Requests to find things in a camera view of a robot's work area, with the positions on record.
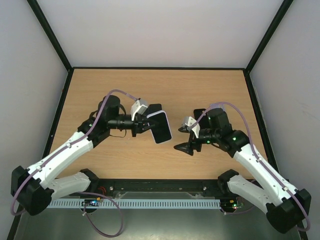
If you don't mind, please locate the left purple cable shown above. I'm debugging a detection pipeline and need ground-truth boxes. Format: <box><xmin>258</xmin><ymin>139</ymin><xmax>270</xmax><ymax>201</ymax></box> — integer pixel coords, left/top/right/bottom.
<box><xmin>10</xmin><ymin>89</ymin><xmax>140</xmax><ymax>237</ymax></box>

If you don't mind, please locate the purple cable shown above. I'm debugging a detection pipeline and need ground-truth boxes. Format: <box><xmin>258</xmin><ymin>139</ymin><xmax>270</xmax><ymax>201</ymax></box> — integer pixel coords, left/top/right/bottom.
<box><xmin>192</xmin><ymin>101</ymin><xmax>312</xmax><ymax>232</ymax></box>
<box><xmin>10</xmin><ymin>89</ymin><xmax>140</xmax><ymax>237</ymax></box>

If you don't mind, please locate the black metal frame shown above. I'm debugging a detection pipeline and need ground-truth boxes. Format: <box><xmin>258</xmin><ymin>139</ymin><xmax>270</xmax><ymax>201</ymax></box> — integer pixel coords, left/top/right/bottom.
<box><xmin>6</xmin><ymin>0</ymin><xmax>309</xmax><ymax>240</ymax></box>

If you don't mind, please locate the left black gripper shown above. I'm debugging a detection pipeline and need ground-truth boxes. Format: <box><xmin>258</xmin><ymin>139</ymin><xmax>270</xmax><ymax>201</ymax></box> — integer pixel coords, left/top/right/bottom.
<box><xmin>108</xmin><ymin>113</ymin><xmax>159</xmax><ymax>138</ymax></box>

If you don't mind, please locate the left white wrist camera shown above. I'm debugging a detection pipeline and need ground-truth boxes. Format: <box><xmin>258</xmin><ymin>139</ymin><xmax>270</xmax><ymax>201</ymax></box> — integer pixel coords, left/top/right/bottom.
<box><xmin>130</xmin><ymin>98</ymin><xmax>149</xmax><ymax>121</ymax></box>

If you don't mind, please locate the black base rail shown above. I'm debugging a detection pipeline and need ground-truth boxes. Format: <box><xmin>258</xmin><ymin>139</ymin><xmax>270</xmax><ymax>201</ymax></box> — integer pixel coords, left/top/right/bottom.
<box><xmin>97</xmin><ymin>178</ymin><xmax>238</xmax><ymax>200</ymax></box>

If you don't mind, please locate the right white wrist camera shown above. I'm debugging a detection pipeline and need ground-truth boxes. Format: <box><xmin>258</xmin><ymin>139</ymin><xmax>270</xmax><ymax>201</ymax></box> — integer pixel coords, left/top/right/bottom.
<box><xmin>181</xmin><ymin>116</ymin><xmax>201</xmax><ymax>139</ymax></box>

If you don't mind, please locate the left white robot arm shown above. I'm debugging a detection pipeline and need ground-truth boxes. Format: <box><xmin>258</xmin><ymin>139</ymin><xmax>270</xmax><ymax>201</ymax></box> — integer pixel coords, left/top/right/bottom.
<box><xmin>10</xmin><ymin>94</ymin><xmax>162</xmax><ymax>216</ymax></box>

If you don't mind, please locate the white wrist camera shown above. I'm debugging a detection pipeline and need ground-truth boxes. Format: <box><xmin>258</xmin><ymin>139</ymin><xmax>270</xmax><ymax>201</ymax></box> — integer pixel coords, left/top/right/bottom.
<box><xmin>130</xmin><ymin>98</ymin><xmax>149</xmax><ymax>121</ymax></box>
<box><xmin>181</xmin><ymin>116</ymin><xmax>201</xmax><ymax>139</ymax></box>

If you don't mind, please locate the lilac phone case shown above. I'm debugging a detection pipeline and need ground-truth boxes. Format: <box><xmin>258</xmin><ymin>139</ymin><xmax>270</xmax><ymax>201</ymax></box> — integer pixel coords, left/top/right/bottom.
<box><xmin>210</xmin><ymin>103</ymin><xmax>226</xmax><ymax>112</ymax></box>

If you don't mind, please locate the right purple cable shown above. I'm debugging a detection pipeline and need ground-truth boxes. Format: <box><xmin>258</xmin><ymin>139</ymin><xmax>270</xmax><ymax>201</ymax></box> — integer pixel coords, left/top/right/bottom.
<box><xmin>192</xmin><ymin>101</ymin><xmax>312</xmax><ymax>232</ymax></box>

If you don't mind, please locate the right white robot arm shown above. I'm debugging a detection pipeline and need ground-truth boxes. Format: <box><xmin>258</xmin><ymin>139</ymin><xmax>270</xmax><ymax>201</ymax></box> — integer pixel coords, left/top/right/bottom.
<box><xmin>174</xmin><ymin>107</ymin><xmax>312</xmax><ymax>234</ymax></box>

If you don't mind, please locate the grey slotted cable duct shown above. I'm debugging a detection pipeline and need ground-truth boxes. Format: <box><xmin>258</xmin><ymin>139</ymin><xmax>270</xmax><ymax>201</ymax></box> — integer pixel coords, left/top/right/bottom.
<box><xmin>48</xmin><ymin>198</ymin><xmax>221</xmax><ymax>210</ymax></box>

